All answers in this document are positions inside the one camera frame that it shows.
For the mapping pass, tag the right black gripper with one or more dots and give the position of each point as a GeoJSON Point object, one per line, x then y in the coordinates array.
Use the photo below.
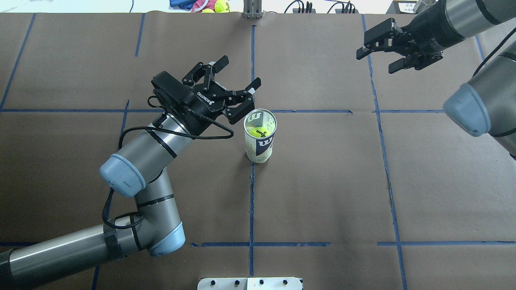
{"type": "Point", "coordinates": [428, 33]}

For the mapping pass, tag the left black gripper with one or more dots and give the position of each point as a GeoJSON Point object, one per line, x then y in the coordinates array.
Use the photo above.
{"type": "Point", "coordinates": [200, 108]}

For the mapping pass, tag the clear tennis ball can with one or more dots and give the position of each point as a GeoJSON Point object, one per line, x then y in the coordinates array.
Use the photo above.
{"type": "Point", "coordinates": [259, 150]}

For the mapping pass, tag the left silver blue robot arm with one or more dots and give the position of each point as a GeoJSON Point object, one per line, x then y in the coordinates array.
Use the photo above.
{"type": "Point", "coordinates": [140, 212]}

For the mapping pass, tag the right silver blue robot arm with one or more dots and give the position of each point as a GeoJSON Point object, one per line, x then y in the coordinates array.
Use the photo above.
{"type": "Point", "coordinates": [485, 104]}

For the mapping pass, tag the spare tennis ball on desk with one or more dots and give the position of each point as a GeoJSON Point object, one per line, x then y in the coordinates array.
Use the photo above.
{"type": "Point", "coordinates": [222, 6]}

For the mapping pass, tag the small metal cup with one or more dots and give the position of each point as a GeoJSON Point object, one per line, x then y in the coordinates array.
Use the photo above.
{"type": "Point", "coordinates": [422, 5]}

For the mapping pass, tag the pink cloth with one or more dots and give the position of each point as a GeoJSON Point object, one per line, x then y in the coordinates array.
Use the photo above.
{"type": "Point", "coordinates": [201, 5]}

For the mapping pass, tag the blue cloth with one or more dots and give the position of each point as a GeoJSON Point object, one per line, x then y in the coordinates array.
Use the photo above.
{"type": "Point", "coordinates": [182, 4]}

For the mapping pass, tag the black power strip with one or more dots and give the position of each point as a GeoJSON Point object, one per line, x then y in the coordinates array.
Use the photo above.
{"type": "Point", "coordinates": [321, 7]}

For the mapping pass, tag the aluminium frame post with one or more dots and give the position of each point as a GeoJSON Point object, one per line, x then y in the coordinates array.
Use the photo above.
{"type": "Point", "coordinates": [252, 9]}

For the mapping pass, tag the white camera post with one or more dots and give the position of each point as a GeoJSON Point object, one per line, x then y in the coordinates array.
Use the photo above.
{"type": "Point", "coordinates": [251, 283]}

